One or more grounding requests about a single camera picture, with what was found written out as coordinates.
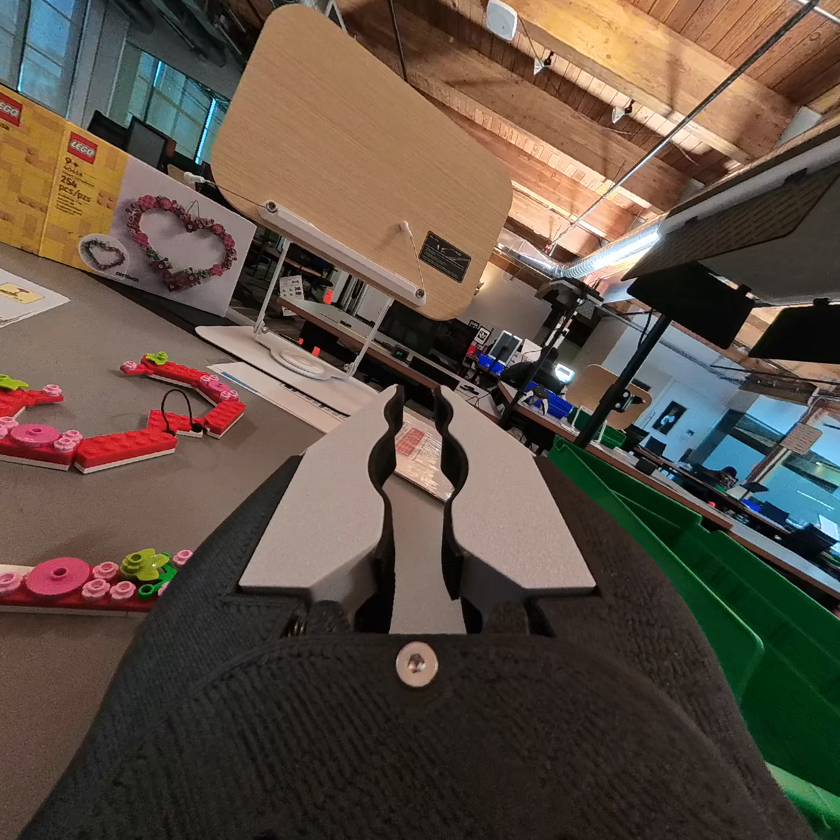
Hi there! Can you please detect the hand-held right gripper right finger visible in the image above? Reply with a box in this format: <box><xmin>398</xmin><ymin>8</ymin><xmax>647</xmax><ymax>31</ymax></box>
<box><xmin>433</xmin><ymin>386</ymin><xmax>597</xmax><ymax>605</ymax></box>

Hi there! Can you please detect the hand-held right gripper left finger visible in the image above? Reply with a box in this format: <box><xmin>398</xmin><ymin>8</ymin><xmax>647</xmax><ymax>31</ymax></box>
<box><xmin>239</xmin><ymin>386</ymin><xmax>404</xmax><ymax>601</ymax></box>

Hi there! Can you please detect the red lego arc with pink flowers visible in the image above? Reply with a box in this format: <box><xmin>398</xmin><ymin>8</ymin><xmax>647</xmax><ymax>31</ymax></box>
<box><xmin>120</xmin><ymin>352</ymin><xmax>247</xmax><ymax>439</ymax></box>

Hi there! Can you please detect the red lego heart segment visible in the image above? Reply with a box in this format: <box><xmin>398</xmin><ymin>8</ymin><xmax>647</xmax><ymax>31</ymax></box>
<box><xmin>0</xmin><ymin>374</ymin><xmax>179</xmax><ymax>475</ymax></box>

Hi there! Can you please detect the red lego strip with pink flowers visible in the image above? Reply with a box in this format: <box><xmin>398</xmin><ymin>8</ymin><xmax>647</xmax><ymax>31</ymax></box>
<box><xmin>0</xmin><ymin>548</ymin><xmax>194</xmax><ymax>614</ymax></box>

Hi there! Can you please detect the lego instruction booklet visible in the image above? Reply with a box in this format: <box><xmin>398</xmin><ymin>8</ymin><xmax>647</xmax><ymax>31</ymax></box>
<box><xmin>0</xmin><ymin>268</ymin><xmax>71</xmax><ymax>329</ymax></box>

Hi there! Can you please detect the yellow and white lego box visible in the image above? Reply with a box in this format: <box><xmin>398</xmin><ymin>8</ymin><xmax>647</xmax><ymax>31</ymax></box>
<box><xmin>0</xmin><ymin>85</ymin><xmax>257</xmax><ymax>317</ymax></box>

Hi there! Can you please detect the clear bag with red label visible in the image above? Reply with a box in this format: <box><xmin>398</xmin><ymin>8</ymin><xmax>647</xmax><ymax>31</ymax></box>
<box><xmin>390</xmin><ymin>410</ymin><xmax>460</xmax><ymax>503</ymax></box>

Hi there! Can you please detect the white paper sheet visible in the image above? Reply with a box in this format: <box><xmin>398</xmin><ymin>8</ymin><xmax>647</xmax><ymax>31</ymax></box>
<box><xmin>206</xmin><ymin>361</ymin><xmax>395</xmax><ymax>434</ymax></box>

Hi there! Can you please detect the long wooden workbench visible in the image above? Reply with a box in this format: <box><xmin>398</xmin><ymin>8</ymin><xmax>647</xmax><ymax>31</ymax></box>
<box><xmin>499</xmin><ymin>381</ymin><xmax>840</xmax><ymax>592</ymax></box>
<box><xmin>279</xmin><ymin>295</ymin><xmax>500</xmax><ymax>395</ymax></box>

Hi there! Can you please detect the black light stand pole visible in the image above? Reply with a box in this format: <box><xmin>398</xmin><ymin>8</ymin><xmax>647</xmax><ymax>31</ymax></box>
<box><xmin>574</xmin><ymin>315</ymin><xmax>673</xmax><ymax>450</ymax></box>

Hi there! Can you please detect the green plastic bin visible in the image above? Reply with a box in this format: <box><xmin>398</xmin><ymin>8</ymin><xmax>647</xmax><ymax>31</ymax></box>
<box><xmin>548</xmin><ymin>436</ymin><xmax>765</xmax><ymax>706</ymax></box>
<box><xmin>610</xmin><ymin>489</ymin><xmax>840</xmax><ymax>840</ymax></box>

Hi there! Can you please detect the black light panel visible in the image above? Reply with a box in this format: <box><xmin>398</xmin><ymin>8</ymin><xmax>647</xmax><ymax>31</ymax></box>
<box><xmin>748</xmin><ymin>305</ymin><xmax>840</xmax><ymax>365</ymax></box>
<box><xmin>626</xmin><ymin>262</ymin><xmax>756</xmax><ymax>349</ymax></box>

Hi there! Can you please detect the large grey light panel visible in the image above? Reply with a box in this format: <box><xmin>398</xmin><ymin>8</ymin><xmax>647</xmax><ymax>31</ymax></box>
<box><xmin>620</xmin><ymin>131</ymin><xmax>840</xmax><ymax>306</ymax></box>

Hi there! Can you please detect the metal ceiling rod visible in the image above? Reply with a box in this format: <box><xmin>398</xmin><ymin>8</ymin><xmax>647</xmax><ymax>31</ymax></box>
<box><xmin>548</xmin><ymin>0</ymin><xmax>824</xmax><ymax>253</ymax></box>

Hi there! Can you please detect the black string loop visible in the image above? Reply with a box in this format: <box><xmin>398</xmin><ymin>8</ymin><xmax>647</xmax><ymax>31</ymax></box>
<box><xmin>161</xmin><ymin>388</ymin><xmax>196</xmax><ymax>435</ymax></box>

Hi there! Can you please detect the silver spiral ventilation duct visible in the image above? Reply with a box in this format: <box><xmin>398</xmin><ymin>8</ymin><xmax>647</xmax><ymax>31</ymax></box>
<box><xmin>505</xmin><ymin>226</ymin><xmax>664</xmax><ymax>283</ymax></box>

